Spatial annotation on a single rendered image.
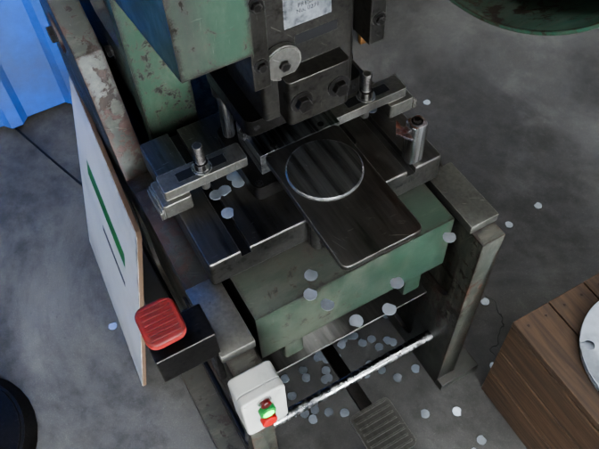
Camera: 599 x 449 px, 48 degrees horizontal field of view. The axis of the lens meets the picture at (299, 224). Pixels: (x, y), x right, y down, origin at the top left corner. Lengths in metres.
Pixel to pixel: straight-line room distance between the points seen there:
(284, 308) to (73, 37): 0.59
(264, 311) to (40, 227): 1.16
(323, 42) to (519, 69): 1.59
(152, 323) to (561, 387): 0.83
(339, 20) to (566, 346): 0.83
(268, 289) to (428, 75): 1.44
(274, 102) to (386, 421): 0.81
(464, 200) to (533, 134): 1.07
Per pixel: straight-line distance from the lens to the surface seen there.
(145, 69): 1.19
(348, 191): 1.04
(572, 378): 1.44
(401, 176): 1.18
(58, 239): 2.09
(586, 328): 1.49
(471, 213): 1.22
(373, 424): 1.53
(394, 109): 1.25
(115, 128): 1.31
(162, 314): 0.98
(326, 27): 0.94
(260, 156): 1.10
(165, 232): 1.23
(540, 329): 1.47
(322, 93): 0.97
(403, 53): 2.48
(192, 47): 0.79
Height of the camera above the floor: 1.61
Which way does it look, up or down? 55 degrees down
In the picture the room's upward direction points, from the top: 3 degrees counter-clockwise
